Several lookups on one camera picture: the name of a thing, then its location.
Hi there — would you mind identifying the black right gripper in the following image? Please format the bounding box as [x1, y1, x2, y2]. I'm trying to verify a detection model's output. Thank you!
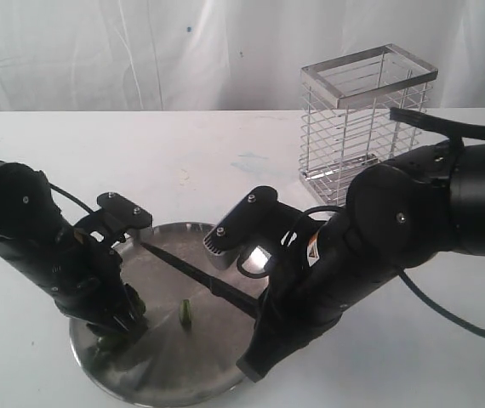
[237, 207, 379, 381]

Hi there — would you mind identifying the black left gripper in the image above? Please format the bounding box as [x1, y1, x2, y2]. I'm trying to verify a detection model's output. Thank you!
[33, 229, 148, 337]

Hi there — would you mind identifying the green vegetable piece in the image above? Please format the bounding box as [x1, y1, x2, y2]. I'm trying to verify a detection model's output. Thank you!
[86, 285, 148, 371]

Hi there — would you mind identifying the yellow-green vegetable piece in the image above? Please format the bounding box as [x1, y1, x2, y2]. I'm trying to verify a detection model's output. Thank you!
[179, 298, 192, 330]

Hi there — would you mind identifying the black knife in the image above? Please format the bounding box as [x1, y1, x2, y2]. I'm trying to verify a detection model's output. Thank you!
[140, 242, 259, 320]

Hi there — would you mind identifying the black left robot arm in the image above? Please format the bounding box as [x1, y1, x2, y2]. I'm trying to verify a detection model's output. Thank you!
[0, 161, 152, 336]

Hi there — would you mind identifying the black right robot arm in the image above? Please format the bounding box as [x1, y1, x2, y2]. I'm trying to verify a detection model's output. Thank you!
[237, 108, 485, 381]

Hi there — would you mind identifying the round stainless steel plate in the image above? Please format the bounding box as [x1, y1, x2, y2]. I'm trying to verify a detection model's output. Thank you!
[70, 240, 254, 407]

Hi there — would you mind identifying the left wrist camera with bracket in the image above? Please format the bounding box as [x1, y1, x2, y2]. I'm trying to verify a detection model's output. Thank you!
[75, 191, 153, 247]

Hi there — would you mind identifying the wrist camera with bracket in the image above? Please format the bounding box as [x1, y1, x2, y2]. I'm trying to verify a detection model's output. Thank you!
[75, 191, 153, 247]
[203, 185, 318, 270]

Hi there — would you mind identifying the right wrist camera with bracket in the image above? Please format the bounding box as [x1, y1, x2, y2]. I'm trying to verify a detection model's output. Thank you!
[203, 185, 318, 270]

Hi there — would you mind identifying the chrome wire utensil holder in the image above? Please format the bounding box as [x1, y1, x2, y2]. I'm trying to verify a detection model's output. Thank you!
[299, 43, 438, 206]

